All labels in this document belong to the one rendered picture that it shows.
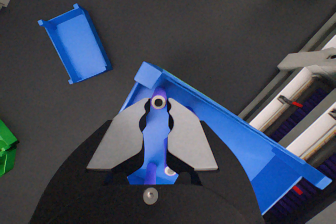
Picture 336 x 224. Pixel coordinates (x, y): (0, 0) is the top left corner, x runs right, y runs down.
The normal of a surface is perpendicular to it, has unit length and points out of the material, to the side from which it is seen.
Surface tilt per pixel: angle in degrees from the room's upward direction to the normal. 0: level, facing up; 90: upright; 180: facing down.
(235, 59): 0
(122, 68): 0
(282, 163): 90
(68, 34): 0
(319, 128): 16
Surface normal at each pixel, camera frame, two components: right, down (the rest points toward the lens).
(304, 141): -0.18, 0.06
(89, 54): 0.04, 0.25
